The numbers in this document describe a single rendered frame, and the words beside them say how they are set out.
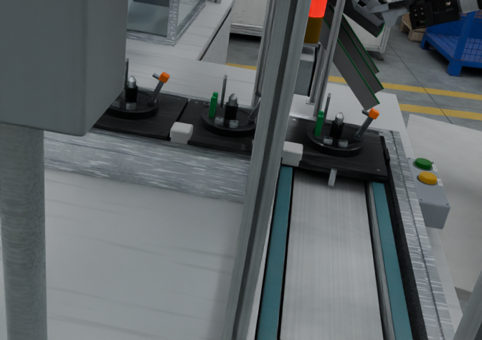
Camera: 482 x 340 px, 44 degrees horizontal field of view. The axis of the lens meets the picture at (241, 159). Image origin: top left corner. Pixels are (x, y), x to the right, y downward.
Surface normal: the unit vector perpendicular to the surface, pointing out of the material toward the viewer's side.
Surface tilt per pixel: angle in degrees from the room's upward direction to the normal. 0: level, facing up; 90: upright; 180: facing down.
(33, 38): 90
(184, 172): 90
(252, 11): 90
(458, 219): 0
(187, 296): 0
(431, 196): 0
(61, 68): 90
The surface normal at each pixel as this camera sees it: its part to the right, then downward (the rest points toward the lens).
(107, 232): 0.14, -0.88
